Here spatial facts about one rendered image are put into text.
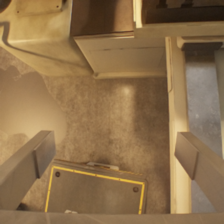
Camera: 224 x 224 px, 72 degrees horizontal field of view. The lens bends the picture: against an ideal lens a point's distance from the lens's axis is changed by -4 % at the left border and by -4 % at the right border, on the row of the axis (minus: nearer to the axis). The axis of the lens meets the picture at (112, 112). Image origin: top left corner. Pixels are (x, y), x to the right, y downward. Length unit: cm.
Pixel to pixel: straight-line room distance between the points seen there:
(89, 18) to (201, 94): 75
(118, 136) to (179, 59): 86
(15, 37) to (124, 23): 71
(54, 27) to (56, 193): 110
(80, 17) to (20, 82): 106
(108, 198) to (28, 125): 104
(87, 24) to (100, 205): 115
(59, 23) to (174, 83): 79
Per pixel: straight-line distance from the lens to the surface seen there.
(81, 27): 107
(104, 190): 118
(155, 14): 68
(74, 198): 125
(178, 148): 17
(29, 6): 132
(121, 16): 106
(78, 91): 157
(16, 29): 131
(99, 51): 115
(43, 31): 118
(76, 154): 152
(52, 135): 16
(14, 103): 189
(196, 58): 82
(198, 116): 74
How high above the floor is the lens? 143
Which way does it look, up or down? 79 degrees down
